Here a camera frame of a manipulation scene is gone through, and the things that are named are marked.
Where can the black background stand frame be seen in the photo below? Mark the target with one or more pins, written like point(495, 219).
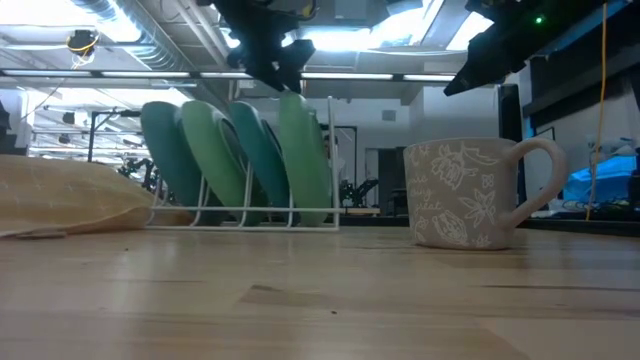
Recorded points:
point(115, 114)

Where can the long ceiling tube light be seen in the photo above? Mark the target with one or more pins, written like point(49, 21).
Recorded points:
point(220, 75)
point(45, 73)
point(145, 74)
point(350, 76)
point(425, 78)

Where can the yellow checked cloth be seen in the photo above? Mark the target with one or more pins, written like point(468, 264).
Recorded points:
point(60, 195)

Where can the dark green plate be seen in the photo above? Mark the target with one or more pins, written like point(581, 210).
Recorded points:
point(170, 150)
point(260, 150)

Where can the light green plate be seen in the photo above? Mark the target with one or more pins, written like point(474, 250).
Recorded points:
point(305, 160)
point(210, 150)

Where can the blue plastic cover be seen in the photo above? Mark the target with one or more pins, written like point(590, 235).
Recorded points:
point(605, 180)

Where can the black background robot arm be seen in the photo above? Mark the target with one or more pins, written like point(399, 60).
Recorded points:
point(137, 170)
point(357, 192)

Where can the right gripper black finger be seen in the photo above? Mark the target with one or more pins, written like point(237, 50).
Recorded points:
point(465, 80)

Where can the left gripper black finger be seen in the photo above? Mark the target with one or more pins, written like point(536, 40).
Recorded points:
point(277, 77)
point(296, 80)

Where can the grey mug with floral print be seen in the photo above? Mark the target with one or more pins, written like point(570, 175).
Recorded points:
point(450, 200)

